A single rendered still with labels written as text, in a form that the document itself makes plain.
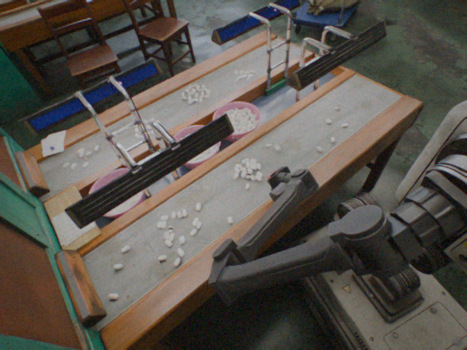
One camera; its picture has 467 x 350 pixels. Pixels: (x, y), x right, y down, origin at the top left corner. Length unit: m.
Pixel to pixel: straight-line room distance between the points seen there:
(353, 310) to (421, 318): 0.26
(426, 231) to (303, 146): 0.99
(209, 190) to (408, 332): 0.99
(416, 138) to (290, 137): 1.52
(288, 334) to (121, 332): 0.98
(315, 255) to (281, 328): 1.27
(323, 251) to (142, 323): 0.74
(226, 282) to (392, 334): 0.89
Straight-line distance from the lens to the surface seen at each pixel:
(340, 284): 1.41
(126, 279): 1.21
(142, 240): 1.25
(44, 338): 0.92
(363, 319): 1.40
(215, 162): 1.35
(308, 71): 1.29
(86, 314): 1.09
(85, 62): 3.19
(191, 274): 1.10
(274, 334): 1.80
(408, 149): 2.67
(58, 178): 1.66
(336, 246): 0.54
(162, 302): 1.10
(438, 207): 0.53
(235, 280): 0.67
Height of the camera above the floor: 1.79
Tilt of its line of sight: 53 degrees down
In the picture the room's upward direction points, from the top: 8 degrees counter-clockwise
